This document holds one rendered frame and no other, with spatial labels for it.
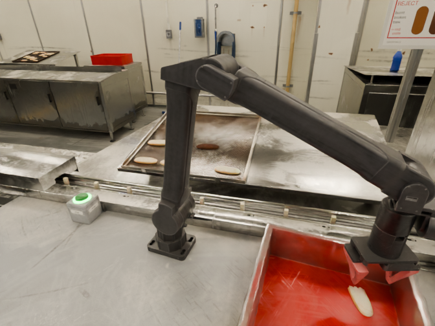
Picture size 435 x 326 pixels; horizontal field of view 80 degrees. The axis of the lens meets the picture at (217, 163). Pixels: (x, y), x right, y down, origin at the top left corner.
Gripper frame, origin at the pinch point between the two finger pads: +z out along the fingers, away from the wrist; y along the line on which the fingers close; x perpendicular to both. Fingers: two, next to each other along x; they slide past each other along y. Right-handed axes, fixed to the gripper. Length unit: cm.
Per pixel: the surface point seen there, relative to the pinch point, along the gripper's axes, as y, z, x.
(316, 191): 1.0, 1.7, 35.8
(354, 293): -1.2, 7.2, 1.7
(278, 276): -17.6, 8.1, 7.4
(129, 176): -70, 8, 59
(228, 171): -28, 0, 47
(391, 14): 45, -51, 93
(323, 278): -6.3, 8.0, 6.6
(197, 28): -58, -44, 408
